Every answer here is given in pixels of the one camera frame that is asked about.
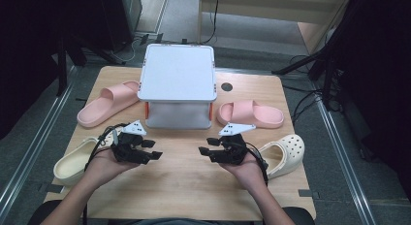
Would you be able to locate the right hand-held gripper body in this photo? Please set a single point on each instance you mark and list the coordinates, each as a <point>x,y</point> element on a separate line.
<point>231,150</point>

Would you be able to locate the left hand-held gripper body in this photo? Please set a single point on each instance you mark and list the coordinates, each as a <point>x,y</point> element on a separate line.
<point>127,152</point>

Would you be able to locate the pink slide slipper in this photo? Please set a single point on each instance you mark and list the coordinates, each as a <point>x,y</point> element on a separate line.
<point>255,115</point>
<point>106,103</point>

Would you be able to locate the cream clog shoe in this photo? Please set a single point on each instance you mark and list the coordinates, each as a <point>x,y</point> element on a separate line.
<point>72,165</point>
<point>287,154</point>

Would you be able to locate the white two-tier shoe rack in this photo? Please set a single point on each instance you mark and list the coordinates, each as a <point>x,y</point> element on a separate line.
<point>177,73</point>

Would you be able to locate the person's right hand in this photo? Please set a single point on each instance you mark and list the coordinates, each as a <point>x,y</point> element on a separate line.
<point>248,173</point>

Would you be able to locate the person's left hand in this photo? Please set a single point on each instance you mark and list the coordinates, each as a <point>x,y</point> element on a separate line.
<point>103,168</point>

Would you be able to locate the black round table grommet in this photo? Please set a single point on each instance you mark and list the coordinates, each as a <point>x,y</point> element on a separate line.
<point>227,87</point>

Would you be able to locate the person's grey clothing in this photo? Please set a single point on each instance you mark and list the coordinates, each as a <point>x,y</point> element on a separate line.
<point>174,222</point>

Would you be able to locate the black tape strip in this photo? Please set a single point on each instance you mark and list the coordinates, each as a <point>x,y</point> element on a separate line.
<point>307,193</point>
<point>51,188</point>

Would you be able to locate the black tripod stand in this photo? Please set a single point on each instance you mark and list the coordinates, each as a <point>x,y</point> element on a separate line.
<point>62,63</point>
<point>326,76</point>

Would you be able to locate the light wooden partition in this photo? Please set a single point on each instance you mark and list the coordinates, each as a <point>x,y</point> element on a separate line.
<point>274,6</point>

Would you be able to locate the metal floor rail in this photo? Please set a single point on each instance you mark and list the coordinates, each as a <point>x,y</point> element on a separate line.
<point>345,163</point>
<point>32,154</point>

